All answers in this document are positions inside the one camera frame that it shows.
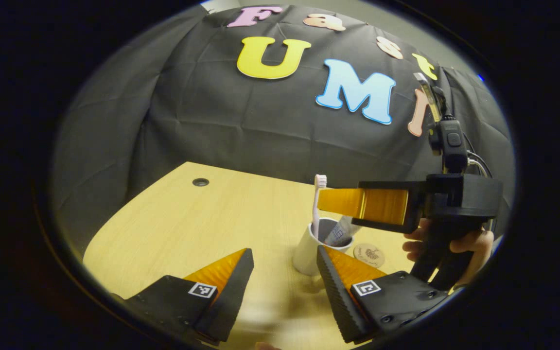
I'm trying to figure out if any white cup with wooden handle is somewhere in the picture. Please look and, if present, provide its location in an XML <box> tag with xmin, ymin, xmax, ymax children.
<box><xmin>293</xmin><ymin>217</ymin><xmax>353</xmax><ymax>277</ymax></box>

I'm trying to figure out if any wooden desktop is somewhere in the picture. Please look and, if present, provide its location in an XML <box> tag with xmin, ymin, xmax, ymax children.
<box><xmin>83</xmin><ymin>162</ymin><xmax>455</xmax><ymax>350</ymax></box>

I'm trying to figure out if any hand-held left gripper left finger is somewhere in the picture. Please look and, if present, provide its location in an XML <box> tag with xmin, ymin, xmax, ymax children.
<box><xmin>124</xmin><ymin>248</ymin><xmax>255</xmax><ymax>346</ymax></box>

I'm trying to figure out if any black cable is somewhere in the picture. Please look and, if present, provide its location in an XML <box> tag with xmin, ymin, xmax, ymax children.
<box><xmin>464</xmin><ymin>134</ymin><xmax>493</xmax><ymax>178</ymax></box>

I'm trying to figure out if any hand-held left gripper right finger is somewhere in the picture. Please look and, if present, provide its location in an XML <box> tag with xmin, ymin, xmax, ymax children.
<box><xmin>316</xmin><ymin>245</ymin><xmax>455</xmax><ymax>345</ymax></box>

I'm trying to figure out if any white toothpaste tube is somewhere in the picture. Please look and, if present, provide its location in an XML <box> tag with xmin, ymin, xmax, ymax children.
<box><xmin>324</xmin><ymin>216</ymin><xmax>361</xmax><ymax>246</ymax></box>

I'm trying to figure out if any round wooden coaster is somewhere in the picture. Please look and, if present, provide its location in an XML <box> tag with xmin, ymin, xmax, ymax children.
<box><xmin>353</xmin><ymin>243</ymin><xmax>386</xmax><ymax>269</ymax></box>

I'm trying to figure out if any pink toothbrush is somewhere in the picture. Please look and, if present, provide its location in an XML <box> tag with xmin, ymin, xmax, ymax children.
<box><xmin>311</xmin><ymin>175</ymin><xmax>328</xmax><ymax>240</ymax></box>

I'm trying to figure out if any black backdrop cloth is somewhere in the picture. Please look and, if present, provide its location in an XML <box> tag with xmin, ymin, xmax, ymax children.
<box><xmin>52</xmin><ymin>5</ymin><xmax>514</xmax><ymax>258</ymax></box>

